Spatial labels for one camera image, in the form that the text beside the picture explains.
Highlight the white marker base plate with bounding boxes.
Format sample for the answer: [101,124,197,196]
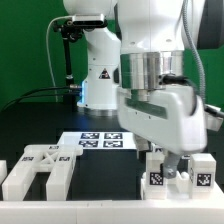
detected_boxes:
[58,132,136,150]

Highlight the white block at left edge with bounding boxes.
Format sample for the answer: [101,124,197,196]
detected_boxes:
[0,160,7,185]

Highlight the white chair back frame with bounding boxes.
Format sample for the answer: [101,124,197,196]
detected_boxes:
[2,145,83,201]

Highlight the white obstacle wall frame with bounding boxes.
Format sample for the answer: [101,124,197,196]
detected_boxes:
[0,194,224,224]

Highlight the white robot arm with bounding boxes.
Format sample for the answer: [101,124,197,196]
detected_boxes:
[63,0,219,178]

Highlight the black cables on table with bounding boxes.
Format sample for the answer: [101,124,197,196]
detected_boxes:
[0,83,83,111]

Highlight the black camera on stand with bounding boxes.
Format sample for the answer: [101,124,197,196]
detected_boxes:
[53,14,107,42]

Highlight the grey camera cable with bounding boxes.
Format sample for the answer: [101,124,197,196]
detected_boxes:
[45,15,74,103]

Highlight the black camera stand pole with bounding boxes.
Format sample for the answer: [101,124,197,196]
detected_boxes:
[63,33,77,111]

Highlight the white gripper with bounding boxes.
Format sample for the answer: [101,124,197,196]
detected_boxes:
[117,85,207,179]

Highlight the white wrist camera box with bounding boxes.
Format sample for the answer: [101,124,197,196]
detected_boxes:
[204,104,224,131]

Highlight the white chair seat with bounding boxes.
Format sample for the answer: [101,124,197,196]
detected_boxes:
[140,172,224,201]

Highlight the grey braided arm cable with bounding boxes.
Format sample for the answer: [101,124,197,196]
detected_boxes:
[181,0,206,101]

